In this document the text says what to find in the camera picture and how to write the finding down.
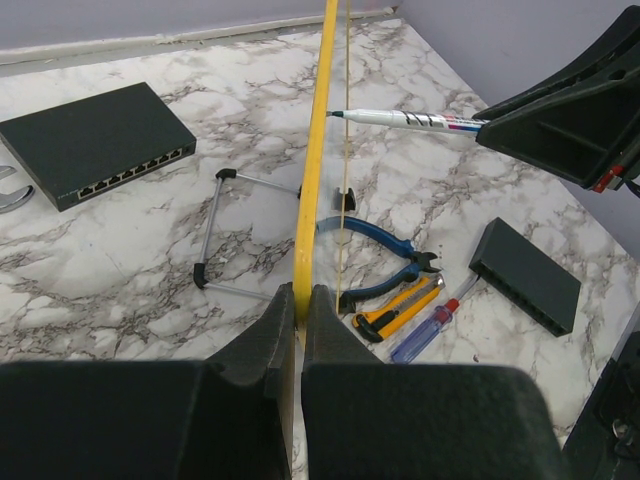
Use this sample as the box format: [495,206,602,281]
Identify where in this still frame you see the yellow utility knife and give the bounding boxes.
[351,274,445,343]

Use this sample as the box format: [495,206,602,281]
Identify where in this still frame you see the silver open-end wrench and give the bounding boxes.
[0,165,35,214]

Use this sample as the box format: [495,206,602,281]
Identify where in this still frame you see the blue handled cutting pliers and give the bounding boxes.
[316,215,441,314]

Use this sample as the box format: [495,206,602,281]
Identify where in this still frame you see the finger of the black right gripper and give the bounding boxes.
[475,5,639,189]

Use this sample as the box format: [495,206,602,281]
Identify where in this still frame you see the blue red screwdriver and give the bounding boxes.
[390,274,480,364]

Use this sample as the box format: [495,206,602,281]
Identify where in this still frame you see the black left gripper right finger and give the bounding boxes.
[302,285,400,479]

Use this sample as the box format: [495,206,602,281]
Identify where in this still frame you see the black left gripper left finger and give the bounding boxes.
[202,283,295,479]

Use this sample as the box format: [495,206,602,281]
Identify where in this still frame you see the small black network switch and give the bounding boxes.
[469,217,581,337]

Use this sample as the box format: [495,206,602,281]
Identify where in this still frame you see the yellow framed whiteboard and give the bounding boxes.
[293,1,352,347]

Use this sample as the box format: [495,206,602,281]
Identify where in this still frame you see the large black network switch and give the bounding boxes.
[1,82,196,212]

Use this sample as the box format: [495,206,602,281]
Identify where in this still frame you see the metal wire whiteboard stand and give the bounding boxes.
[192,168,358,302]

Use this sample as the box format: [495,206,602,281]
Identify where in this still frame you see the white green whiteboard marker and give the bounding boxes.
[326,109,489,137]

